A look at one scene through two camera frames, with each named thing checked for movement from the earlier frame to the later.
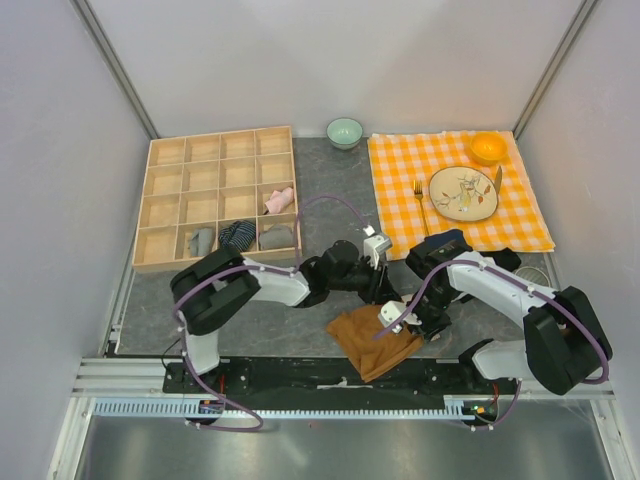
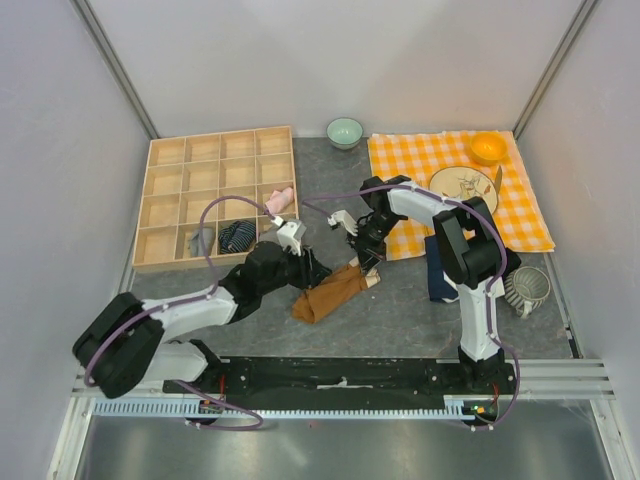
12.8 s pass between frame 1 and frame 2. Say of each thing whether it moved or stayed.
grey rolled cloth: stayed
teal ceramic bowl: stayed
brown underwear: moved
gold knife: stayed
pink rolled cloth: stayed
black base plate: stayed
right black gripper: moved
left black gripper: moved
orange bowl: stayed
